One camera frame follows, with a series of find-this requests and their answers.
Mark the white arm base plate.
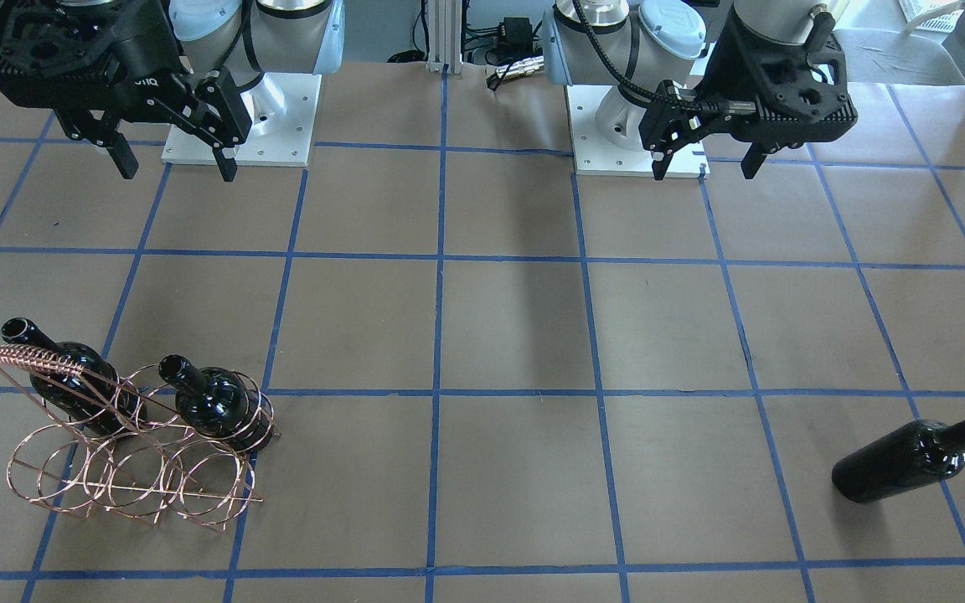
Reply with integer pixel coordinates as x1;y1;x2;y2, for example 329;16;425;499
162;73;323;168
565;84;710;179

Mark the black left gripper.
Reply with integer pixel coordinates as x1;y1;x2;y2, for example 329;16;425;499
638;10;858;180

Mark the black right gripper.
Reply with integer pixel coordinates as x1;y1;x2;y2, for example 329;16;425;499
0;1;251;182

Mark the dark wine bottle far slot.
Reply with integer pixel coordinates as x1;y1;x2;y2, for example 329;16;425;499
1;317;148;436

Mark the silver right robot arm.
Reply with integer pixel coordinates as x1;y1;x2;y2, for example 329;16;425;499
0;1;345;182

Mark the black power adapter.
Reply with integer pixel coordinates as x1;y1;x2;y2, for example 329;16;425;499
498;17;534;49

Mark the dark wine bottle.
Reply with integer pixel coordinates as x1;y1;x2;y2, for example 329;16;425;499
831;420;965;503
157;354;273;453

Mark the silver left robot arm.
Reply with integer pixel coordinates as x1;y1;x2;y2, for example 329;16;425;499
541;1;858;180

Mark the aluminium frame post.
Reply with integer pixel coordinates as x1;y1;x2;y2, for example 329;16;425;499
424;0;464;76

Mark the copper wire wine basket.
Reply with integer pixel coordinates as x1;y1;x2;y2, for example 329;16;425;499
0;344;264;532

